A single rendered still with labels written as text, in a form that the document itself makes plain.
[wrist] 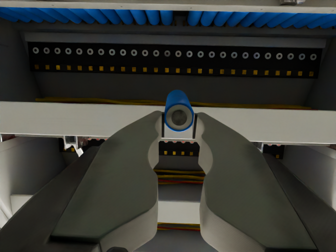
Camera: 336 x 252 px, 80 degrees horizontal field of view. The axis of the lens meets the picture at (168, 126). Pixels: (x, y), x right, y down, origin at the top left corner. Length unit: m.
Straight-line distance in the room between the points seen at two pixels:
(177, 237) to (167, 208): 0.27
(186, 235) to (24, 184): 0.44
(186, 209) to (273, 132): 0.21
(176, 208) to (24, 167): 0.33
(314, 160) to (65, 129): 0.48
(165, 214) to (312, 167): 0.32
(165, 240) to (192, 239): 0.08
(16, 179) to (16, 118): 0.19
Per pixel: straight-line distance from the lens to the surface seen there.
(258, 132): 0.30
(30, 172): 0.54
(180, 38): 0.40
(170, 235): 0.68
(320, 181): 0.52
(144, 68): 0.39
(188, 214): 0.42
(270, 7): 0.29
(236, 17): 0.33
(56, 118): 0.32
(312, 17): 0.37
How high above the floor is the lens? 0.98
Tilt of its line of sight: 33 degrees up
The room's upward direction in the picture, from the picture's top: 179 degrees counter-clockwise
